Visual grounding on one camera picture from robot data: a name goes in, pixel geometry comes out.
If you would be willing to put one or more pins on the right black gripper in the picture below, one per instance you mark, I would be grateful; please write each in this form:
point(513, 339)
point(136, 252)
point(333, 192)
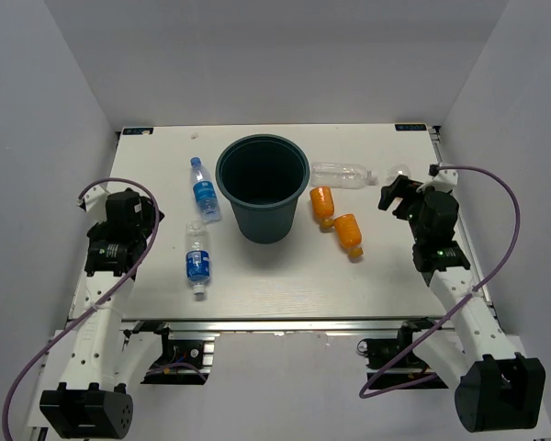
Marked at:
point(404, 188)

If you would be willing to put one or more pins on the right blue table label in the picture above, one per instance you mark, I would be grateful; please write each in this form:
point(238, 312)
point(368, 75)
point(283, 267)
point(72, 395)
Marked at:
point(410, 127)

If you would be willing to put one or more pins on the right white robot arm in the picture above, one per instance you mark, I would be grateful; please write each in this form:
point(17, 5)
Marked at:
point(495, 387)

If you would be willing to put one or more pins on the clear plastic bottle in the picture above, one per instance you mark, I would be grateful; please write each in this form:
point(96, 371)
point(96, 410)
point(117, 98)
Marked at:
point(345, 176)

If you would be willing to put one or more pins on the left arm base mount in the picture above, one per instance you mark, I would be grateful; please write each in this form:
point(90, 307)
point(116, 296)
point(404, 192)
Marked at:
point(186, 356)

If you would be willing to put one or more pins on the orange juice bottle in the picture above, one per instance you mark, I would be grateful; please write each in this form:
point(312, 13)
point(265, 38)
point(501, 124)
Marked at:
point(349, 235)
point(322, 206)

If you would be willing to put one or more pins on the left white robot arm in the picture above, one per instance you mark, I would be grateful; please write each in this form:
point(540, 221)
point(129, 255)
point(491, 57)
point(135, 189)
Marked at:
point(92, 400)

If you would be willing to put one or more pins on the blue label water bottle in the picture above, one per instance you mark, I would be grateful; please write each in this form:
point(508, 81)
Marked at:
point(204, 192)

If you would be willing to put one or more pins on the blue table label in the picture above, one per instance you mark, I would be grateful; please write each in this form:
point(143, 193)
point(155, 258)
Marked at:
point(137, 131)
point(410, 127)

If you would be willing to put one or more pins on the aluminium table rail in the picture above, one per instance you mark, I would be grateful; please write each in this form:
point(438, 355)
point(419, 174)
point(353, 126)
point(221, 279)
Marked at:
point(312, 325)

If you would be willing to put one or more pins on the left blue table label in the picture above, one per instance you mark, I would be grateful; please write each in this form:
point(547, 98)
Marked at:
point(137, 131)

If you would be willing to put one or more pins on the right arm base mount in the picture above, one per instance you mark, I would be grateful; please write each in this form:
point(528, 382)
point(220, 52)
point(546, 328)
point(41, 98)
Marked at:
point(378, 351)

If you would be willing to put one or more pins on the dark green plastic bin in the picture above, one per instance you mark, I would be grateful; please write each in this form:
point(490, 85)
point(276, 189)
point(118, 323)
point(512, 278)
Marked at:
point(263, 176)

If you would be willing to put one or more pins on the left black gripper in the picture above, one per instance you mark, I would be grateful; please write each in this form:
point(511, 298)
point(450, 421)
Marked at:
point(148, 218)

